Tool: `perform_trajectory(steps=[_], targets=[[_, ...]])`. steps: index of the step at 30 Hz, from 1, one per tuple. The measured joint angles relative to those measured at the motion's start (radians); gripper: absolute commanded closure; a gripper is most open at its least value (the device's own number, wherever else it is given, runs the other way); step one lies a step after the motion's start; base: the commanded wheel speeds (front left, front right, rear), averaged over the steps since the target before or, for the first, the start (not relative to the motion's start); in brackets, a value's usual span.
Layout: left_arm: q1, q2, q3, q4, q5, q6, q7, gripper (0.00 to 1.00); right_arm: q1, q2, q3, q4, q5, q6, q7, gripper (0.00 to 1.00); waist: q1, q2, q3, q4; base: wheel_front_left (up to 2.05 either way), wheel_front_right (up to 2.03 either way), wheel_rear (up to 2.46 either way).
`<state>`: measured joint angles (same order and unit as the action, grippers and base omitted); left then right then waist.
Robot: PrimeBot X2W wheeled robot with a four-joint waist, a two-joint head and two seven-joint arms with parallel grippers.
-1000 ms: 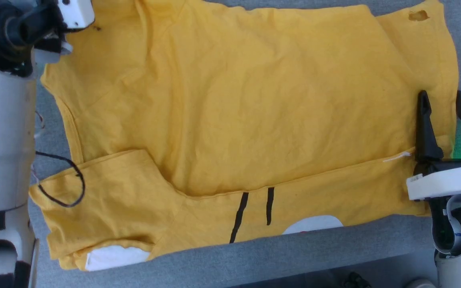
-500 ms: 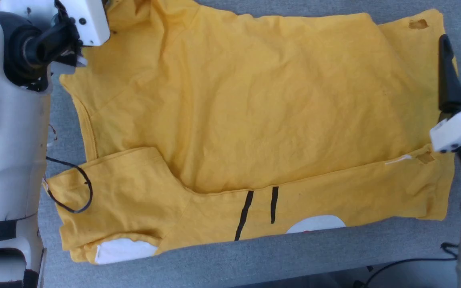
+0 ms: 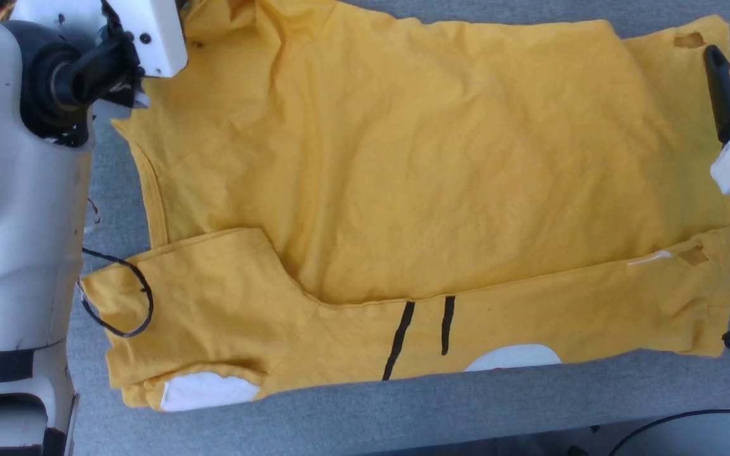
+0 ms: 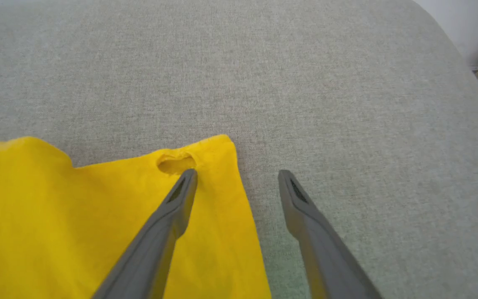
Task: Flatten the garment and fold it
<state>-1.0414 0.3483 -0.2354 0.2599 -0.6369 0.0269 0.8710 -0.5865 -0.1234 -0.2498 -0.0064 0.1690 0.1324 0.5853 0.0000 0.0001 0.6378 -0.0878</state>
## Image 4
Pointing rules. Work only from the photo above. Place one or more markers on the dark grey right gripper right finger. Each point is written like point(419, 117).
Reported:
point(318, 249)

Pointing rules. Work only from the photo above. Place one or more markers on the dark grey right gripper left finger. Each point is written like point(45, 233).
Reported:
point(156, 245)

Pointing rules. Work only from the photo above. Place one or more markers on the yellow t-shirt with white patches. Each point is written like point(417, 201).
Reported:
point(56, 224)

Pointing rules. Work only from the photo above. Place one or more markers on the grey fabric sofa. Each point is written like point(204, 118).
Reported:
point(305, 83)

